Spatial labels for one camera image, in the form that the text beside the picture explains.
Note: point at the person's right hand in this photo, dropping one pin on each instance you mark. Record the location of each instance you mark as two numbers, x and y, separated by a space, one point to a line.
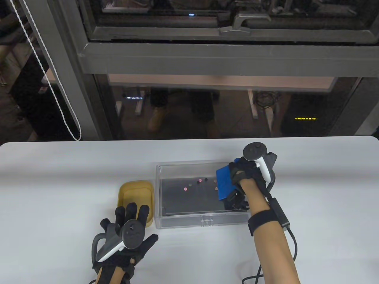
241 173

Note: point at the person's left hand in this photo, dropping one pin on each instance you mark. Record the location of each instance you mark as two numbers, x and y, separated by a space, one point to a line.
142 251

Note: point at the person's left middle finger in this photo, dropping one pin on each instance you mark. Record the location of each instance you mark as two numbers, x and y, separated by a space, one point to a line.
131 210

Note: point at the person's left little finger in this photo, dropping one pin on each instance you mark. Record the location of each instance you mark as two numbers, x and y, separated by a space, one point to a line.
105 225

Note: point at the person's right fingers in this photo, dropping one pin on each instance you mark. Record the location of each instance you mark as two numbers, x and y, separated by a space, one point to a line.
235 201

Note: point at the person's left thumb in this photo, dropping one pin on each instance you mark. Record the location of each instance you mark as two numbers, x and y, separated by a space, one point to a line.
151 242

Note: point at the blue rectangular block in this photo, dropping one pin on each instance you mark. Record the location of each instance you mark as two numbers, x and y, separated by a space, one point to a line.
225 183

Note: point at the person's right forearm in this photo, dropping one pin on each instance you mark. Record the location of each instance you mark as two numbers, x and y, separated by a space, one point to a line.
272 254

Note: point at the person's left forearm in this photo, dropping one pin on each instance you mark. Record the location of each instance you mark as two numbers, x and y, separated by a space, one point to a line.
114 275

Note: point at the yellow plastic tray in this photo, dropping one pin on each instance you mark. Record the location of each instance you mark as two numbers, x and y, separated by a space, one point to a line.
136 193

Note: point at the black white left hand controller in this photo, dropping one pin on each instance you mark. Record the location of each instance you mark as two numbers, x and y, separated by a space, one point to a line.
131 233

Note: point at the black white hand controller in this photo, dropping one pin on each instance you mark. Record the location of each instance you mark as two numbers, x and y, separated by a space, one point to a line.
131 233
254 151

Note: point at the small coloured beads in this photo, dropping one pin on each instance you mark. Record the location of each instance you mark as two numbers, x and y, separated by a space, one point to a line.
200 180

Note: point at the clear plastic box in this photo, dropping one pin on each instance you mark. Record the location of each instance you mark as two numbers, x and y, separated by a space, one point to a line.
189 219

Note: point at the black white right hand controller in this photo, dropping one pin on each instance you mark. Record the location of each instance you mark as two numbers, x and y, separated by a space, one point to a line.
254 151

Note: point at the grey metal window frame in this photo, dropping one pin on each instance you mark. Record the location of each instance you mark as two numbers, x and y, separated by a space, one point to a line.
177 56

